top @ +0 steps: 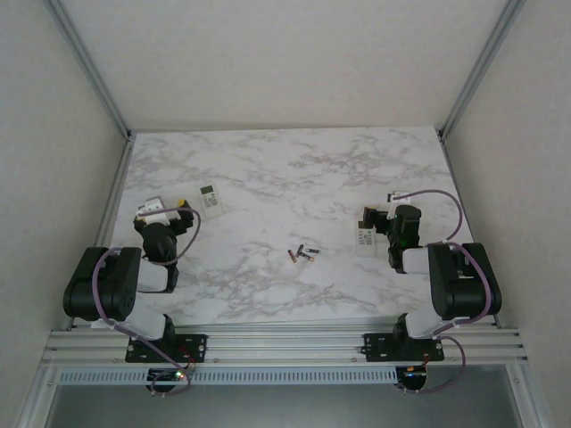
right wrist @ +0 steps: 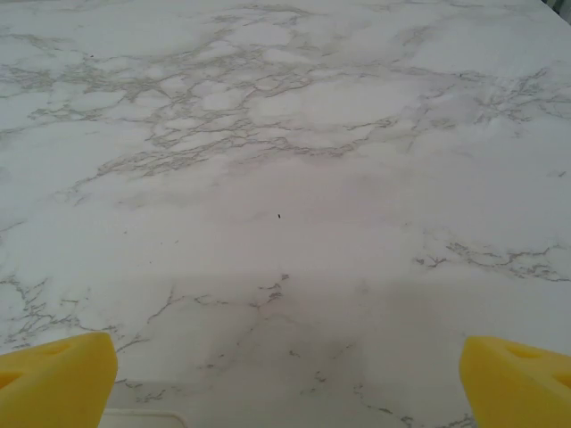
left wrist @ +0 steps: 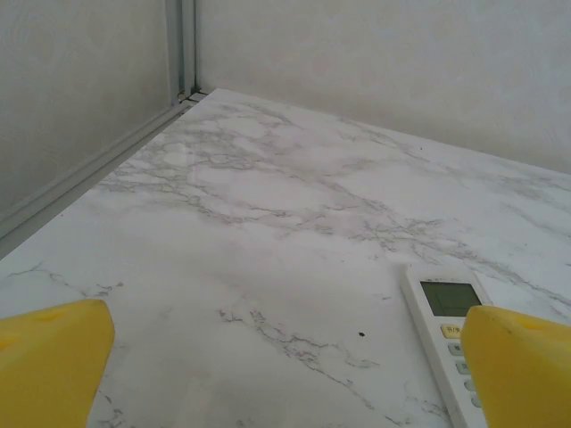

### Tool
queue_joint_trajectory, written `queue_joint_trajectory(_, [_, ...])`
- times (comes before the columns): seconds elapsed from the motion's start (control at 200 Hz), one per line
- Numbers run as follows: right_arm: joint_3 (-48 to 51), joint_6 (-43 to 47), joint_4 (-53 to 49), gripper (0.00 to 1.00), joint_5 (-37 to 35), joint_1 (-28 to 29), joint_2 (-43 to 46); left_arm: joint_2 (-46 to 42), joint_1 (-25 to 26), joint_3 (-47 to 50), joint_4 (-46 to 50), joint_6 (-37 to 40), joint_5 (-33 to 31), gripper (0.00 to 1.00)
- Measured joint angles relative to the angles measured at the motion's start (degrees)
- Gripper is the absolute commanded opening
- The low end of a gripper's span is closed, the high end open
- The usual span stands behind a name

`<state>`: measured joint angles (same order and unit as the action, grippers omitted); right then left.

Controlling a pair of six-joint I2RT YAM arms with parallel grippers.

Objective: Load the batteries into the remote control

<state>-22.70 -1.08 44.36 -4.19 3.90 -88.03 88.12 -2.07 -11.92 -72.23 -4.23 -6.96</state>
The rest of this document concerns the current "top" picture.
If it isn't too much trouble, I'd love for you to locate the white remote control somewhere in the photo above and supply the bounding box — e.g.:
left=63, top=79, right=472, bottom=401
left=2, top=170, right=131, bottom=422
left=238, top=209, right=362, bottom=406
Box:
left=198, top=183, right=223, bottom=218
left=355, top=220, right=381, bottom=259

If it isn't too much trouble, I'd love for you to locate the black controller board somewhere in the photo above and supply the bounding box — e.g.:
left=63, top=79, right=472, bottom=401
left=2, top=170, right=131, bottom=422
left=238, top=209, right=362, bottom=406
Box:
left=148, top=367, right=187, bottom=383
left=398, top=365, right=428, bottom=390

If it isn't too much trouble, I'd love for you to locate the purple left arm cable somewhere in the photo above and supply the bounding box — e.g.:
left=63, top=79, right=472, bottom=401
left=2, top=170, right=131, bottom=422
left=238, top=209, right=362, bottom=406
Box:
left=91, top=207, right=202, bottom=398

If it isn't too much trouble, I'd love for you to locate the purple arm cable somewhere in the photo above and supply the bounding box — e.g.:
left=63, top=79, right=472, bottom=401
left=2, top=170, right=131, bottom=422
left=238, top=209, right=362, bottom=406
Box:
left=390, top=188, right=503, bottom=396
left=91, top=207, right=202, bottom=398

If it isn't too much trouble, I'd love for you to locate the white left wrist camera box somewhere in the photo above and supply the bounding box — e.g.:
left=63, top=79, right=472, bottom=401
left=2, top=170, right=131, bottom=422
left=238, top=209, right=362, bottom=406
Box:
left=136, top=195, right=175, bottom=226

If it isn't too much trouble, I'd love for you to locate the aluminium side rail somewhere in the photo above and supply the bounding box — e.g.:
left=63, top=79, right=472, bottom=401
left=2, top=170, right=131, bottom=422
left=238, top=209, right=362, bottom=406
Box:
left=66, top=132, right=137, bottom=332

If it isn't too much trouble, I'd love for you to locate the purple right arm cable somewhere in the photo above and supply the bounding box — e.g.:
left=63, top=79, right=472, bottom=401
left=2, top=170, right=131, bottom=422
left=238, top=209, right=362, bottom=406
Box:
left=390, top=188, right=503, bottom=396

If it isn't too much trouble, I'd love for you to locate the aluminium rail beam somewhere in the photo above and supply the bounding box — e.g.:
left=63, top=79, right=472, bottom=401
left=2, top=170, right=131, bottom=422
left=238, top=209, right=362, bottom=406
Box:
left=42, top=327, right=530, bottom=369

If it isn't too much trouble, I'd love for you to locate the aluminium frame post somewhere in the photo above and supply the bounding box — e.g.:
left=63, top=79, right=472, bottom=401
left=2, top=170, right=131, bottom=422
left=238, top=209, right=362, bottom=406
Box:
left=506, top=363, right=552, bottom=428
left=17, top=365, right=62, bottom=428
left=44, top=0, right=137, bottom=142
left=436, top=0, right=527, bottom=142

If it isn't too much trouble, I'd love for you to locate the grey slotted cable duct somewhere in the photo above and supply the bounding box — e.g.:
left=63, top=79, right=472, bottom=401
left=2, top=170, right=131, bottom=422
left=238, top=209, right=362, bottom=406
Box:
left=57, top=366, right=399, bottom=386

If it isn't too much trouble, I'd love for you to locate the aluminium lower frame post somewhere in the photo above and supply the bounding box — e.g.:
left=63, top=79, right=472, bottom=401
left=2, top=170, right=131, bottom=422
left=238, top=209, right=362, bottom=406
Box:
left=506, top=363, right=552, bottom=428
left=17, top=365, right=62, bottom=428

